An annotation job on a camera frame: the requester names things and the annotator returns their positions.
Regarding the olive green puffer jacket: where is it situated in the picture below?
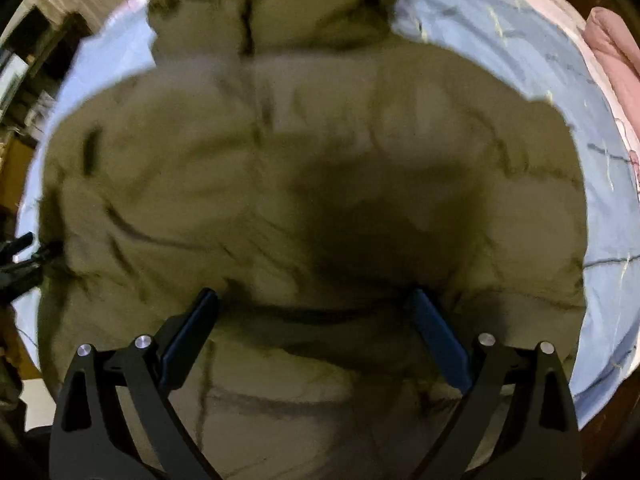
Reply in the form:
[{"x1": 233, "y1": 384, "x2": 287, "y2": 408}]
[{"x1": 34, "y1": 0, "x2": 589, "y2": 480}]

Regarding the dark wooden desk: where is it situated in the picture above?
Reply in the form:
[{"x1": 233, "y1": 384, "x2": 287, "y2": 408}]
[{"x1": 1, "y1": 6, "x2": 91, "y2": 216}]

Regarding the light blue plaid bedsheet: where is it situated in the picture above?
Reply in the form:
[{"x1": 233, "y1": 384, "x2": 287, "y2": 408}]
[{"x1": 14, "y1": 0, "x2": 640, "y2": 430}]

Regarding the pink folded blanket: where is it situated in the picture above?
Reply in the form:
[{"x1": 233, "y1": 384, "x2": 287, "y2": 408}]
[{"x1": 582, "y1": 6, "x2": 639, "y2": 122}]

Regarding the pink floral quilt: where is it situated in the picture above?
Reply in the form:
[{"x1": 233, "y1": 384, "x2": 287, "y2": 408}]
[{"x1": 434, "y1": 0, "x2": 640, "y2": 201}]

